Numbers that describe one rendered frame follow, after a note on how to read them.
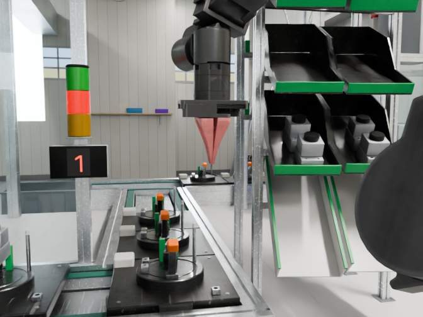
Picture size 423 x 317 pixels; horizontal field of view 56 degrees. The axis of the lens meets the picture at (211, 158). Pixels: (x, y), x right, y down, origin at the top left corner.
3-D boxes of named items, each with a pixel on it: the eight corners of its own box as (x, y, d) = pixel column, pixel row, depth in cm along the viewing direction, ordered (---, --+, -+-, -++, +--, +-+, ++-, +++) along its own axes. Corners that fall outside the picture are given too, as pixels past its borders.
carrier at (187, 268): (240, 308, 73) (240, 241, 72) (106, 319, 69) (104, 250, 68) (215, 262, 97) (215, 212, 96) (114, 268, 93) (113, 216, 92)
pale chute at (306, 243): (342, 277, 78) (347, 267, 75) (275, 277, 78) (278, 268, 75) (317, 166, 96) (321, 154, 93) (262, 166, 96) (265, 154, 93)
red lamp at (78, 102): (89, 113, 86) (88, 90, 86) (65, 113, 85) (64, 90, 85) (91, 114, 91) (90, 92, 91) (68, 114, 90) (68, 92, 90)
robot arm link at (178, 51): (211, -28, 58) (256, 1, 62) (179, -8, 68) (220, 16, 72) (184, 50, 57) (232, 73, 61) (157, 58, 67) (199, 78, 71)
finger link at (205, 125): (194, 161, 66) (194, 104, 65) (235, 160, 67) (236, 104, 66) (199, 166, 59) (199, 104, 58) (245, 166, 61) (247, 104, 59)
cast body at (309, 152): (321, 173, 78) (327, 141, 75) (299, 173, 78) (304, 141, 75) (312, 152, 86) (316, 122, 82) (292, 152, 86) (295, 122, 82)
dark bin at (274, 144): (340, 176, 78) (346, 143, 75) (273, 176, 78) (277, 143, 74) (309, 116, 102) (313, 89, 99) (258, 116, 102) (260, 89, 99)
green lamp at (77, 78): (88, 90, 86) (87, 66, 85) (64, 90, 85) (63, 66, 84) (90, 92, 91) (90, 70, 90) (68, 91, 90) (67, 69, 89)
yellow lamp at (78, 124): (89, 136, 87) (89, 114, 86) (65, 136, 86) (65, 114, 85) (92, 135, 92) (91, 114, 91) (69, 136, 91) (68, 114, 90)
